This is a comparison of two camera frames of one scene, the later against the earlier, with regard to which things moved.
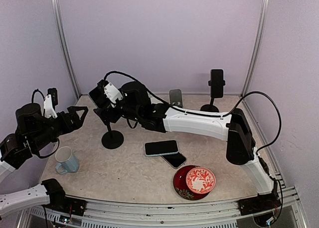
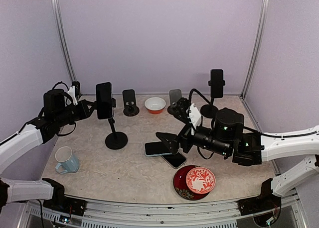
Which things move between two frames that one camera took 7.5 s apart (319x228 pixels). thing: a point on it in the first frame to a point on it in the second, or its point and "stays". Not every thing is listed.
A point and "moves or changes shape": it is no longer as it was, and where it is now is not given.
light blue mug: [69, 162] stays
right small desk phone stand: [175, 96] stays
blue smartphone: [161, 148] stays
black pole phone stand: [211, 107] stays
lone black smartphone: [98, 95] moves or changes shape
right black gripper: [101, 112] to [174, 147]
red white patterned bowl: [200, 180] stays
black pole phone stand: [112, 139] moves or changes shape
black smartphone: [217, 83] stays
